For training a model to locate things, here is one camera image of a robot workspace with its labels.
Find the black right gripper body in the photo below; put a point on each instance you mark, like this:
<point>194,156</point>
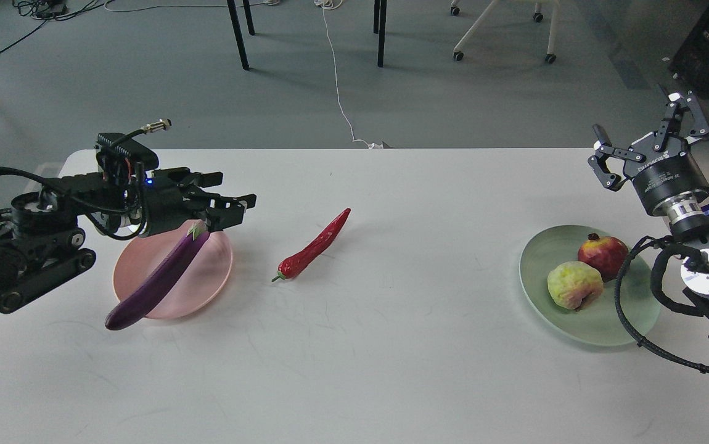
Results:
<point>666,173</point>

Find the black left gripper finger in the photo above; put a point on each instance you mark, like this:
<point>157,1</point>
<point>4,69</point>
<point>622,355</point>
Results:
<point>187,180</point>
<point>219,212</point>

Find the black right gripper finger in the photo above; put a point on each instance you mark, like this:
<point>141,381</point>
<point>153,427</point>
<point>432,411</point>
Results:
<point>605,150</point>
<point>684,119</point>

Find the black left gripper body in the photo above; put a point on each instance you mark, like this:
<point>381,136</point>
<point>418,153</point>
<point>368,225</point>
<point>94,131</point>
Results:
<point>166,206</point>

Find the red pomegranate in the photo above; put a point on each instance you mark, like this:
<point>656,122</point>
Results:
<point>605,254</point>

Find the purple eggplant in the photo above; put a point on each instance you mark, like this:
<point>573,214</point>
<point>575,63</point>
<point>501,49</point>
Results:
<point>153,289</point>

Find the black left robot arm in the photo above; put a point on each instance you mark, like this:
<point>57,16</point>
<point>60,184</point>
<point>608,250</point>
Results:
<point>128,196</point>

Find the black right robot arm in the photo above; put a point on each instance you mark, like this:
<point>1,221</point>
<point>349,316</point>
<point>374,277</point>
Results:
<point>679,277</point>

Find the pink plate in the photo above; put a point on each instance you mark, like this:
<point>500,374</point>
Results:
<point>198,286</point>

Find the red chili pepper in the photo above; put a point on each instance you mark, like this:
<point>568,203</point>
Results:
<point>294,265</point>

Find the white office chair base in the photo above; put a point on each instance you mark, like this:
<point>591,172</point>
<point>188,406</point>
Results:
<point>483,22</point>

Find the black table leg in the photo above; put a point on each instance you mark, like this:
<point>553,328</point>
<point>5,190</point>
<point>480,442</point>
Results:
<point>238,33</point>
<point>248,17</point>
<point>380,20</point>

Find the green plate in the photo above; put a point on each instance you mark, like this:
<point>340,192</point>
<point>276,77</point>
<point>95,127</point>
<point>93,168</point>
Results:
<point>598,324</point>

